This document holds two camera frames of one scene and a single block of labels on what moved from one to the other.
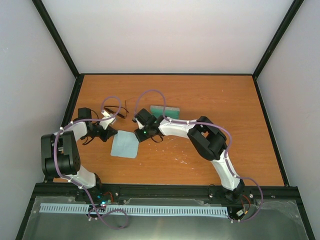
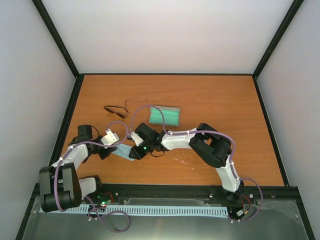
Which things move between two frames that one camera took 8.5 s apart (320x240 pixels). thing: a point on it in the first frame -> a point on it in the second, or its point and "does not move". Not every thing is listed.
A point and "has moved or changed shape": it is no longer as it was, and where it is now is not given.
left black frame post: x=47 y=19 does not move
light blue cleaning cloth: x=125 y=144 has moved or changed shape
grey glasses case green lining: x=171 y=112 does not move
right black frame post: x=296 y=5 does not move
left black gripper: x=109 y=133 -> x=102 y=155
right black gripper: x=140 y=137 -> x=134 y=152
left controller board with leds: x=104 y=199 does not move
